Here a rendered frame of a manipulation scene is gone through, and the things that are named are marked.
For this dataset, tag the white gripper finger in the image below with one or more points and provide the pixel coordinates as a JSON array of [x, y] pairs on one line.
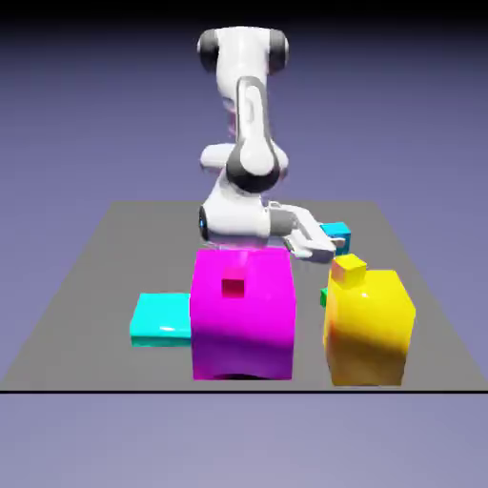
[[338, 241]]

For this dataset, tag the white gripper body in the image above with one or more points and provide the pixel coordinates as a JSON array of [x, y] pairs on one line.
[[310, 238]]

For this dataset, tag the small cyan cube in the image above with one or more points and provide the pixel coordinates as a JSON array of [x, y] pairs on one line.
[[336, 230]]

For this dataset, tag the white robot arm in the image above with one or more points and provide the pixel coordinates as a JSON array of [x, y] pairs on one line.
[[244, 114]]

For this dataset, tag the small yellow cube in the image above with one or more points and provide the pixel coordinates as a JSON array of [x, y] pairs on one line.
[[349, 268]]

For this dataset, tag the small green cube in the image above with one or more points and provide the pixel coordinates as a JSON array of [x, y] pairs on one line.
[[323, 297]]

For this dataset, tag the small red cube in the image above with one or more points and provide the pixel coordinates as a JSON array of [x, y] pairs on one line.
[[233, 286]]

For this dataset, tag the large yellow box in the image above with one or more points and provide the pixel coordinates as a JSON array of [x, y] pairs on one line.
[[368, 328]]

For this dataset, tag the large magenta box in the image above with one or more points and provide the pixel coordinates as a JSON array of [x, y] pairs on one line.
[[242, 316]]

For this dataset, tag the large cyan box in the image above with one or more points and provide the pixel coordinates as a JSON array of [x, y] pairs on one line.
[[162, 318]]

